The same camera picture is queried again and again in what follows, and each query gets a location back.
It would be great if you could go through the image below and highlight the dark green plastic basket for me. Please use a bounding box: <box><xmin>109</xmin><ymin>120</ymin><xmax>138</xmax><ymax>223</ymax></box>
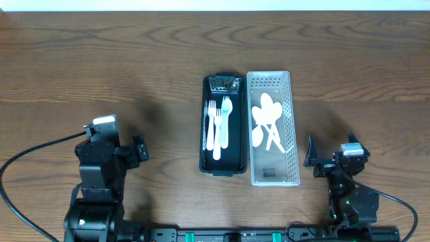
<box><xmin>199</xmin><ymin>73</ymin><xmax>248</xmax><ymax>176</ymax></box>

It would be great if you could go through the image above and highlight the left black cable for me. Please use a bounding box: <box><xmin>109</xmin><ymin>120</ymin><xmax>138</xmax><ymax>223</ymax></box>
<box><xmin>0</xmin><ymin>130</ymin><xmax>87</xmax><ymax>242</ymax></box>

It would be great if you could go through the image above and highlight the clear plastic basket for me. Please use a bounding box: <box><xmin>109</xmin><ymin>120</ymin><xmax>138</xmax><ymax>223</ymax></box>
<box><xmin>247</xmin><ymin>71</ymin><xmax>300</xmax><ymax>187</ymax></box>

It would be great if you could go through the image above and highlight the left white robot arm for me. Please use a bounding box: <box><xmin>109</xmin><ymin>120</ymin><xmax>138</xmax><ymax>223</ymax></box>
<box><xmin>64</xmin><ymin>133</ymin><xmax>149</xmax><ymax>241</ymax></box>

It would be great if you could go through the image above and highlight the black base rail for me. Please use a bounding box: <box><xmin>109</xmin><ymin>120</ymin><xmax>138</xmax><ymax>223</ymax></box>
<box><xmin>142</xmin><ymin>222</ymin><xmax>401</xmax><ymax>242</ymax></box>

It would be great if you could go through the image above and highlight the black cable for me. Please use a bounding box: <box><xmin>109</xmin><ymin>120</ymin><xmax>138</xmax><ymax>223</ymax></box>
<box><xmin>339</xmin><ymin>164</ymin><xmax>419</xmax><ymax>242</ymax></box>
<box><xmin>0</xmin><ymin>130</ymin><xmax>87</xmax><ymax>242</ymax></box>

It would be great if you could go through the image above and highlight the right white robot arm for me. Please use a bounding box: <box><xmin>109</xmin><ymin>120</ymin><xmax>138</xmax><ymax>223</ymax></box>
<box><xmin>304</xmin><ymin>133</ymin><xmax>400</xmax><ymax>241</ymax></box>

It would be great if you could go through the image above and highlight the right black cable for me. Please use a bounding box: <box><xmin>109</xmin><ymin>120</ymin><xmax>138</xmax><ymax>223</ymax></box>
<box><xmin>339</xmin><ymin>164</ymin><xmax>419</xmax><ymax>242</ymax></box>

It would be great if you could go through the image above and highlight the white plastic fork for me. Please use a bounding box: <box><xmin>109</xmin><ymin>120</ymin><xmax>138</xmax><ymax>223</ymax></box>
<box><xmin>218</xmin><ymin>96</ymin><xmax>230</xmax><ymax>145</ymax></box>
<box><xmin>206</xmin><ymin>100</ymin><xmax>216</xmax><ymax>151</ymax></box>
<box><xmin>213</xmin><ymin>109</ymin><xmax>222</xmax><ymax>161</ymax></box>

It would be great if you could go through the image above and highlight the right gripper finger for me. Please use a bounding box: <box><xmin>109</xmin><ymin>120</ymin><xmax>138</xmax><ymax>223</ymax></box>
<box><xmin>303</xmin><ymin>134</ymin><xmax>318</xmax><ymax>167</ymax></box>
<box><xmin>347</xmin><ymin>132</ymin><xmax>370</xmax><ymax>157</ymax></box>

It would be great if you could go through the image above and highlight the white plastic spoon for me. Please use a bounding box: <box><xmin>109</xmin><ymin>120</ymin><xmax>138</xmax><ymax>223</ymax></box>
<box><xmin>251</xmin><ymin>106</ymin><xmax>271</xmax><ymax>137</ymax></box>
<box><xmin>266</xmin><ymin>102</ymin><xmax>285</xmax><ymax>153</ymax></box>
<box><xmin>261</xmin><ymin>93</ymin><xmax>275</xmax><ymax>124</ymax></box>
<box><xmin>221</xmin><ymin>100</ymin><xmax>232</xmax><ymax>149</ymax></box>
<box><xmin>251</xmin><ymin>124</ymin><xmax>263</xmax><ymax>147</ymax></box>

